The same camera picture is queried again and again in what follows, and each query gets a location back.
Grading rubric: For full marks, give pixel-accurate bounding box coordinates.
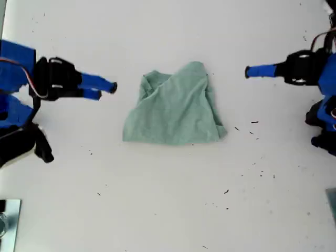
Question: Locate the green t-shirt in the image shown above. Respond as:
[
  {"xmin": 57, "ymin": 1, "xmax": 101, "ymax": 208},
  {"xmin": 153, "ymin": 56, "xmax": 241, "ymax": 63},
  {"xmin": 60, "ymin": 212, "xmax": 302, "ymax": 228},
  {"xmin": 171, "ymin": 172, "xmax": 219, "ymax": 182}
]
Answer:
[{"xmin": 122, "ymin": 60, "xmax": 228, "ymax": 145}]

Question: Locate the large steel plate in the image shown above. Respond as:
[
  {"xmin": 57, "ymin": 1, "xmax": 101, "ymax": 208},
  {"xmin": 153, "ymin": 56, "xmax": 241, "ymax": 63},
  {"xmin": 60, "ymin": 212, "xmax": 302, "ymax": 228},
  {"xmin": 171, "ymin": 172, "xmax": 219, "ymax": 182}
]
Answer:
[{"xmin": 0, "ymin": 198, "xmax": 22, "ymax": 252}]

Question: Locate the red white gripper wire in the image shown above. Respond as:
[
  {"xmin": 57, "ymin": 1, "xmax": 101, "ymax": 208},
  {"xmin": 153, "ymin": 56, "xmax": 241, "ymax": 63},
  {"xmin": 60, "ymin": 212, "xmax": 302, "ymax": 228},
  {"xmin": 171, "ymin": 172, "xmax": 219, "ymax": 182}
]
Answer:
[
  {"xmin": 310, "ymin": 25, "xmax": 336, "ymax": 53},
  {"xmin": 0, "ymin": 56, "xmax": 48, "ymax": 100}
]

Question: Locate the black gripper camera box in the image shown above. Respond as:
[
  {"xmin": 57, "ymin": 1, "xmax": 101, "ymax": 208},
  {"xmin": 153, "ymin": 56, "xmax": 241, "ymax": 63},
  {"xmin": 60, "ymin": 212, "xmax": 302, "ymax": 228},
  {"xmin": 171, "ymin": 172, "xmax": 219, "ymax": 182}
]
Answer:
[{"xmin": 31, "ymin": 123, "xmax": 55, "ymax": 164}]

